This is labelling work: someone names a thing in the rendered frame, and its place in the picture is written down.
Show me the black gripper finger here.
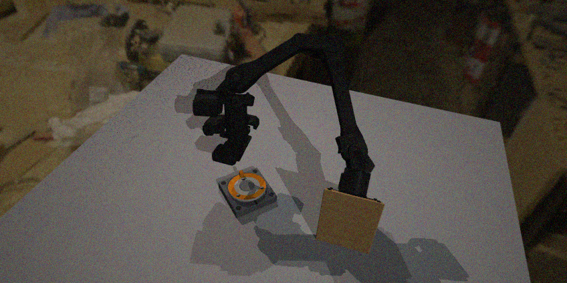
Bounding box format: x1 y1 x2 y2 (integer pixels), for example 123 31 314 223
237 145 246 162
243 135 252 146

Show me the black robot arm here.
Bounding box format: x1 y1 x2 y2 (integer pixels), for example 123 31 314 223
193 33 374 198

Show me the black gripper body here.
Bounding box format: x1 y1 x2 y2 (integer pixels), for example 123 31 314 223
212 114 259 166

